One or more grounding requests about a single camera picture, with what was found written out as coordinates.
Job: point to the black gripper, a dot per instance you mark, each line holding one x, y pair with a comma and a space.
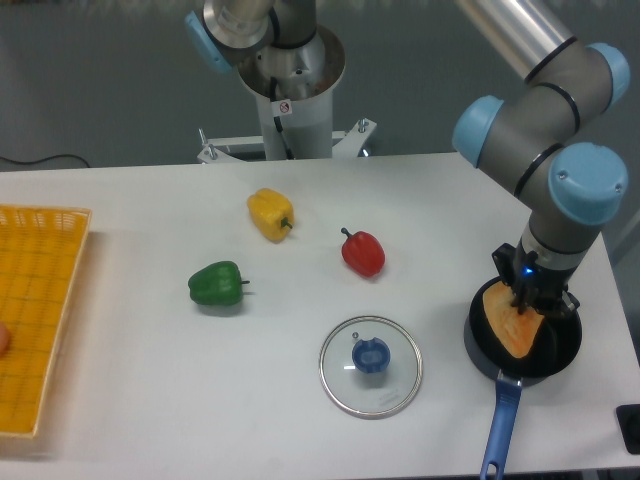
536, 282

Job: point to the orange triangle bread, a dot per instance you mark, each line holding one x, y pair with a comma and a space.
516, 332

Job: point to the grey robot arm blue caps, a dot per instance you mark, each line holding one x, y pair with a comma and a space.
572, 189

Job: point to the round bread in basket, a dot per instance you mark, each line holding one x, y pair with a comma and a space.
5, 338

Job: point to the black device at table edge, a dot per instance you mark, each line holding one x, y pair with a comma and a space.
628, 417

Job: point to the red bell pepper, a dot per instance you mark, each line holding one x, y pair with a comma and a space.
363, 253

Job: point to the glass lid blue knob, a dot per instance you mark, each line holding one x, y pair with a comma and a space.
370, 367

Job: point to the yellow bell pepper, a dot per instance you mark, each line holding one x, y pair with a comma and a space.
272, 213

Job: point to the green bell pepper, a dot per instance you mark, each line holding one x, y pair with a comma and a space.
218, 284

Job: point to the yellow wicker basket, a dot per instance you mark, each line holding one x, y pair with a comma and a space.
41, 250

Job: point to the dark pan blue handle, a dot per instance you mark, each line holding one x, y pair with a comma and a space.
555, 346

